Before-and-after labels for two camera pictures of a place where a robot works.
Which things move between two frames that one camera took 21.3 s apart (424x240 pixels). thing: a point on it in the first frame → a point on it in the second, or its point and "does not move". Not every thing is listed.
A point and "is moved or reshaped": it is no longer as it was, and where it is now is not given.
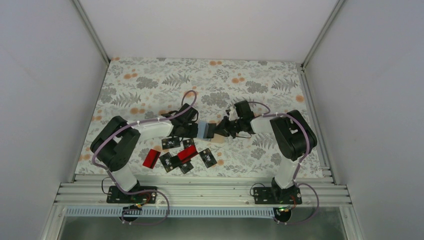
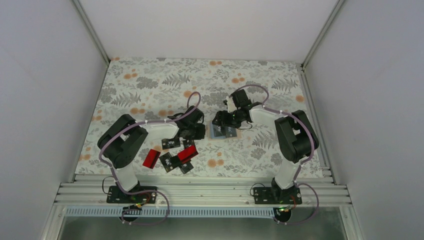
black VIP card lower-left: (168, 162) does not move
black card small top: (187, 143) does not move
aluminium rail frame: (202, 190) does not move
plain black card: (211, 130) is moved or reshaped
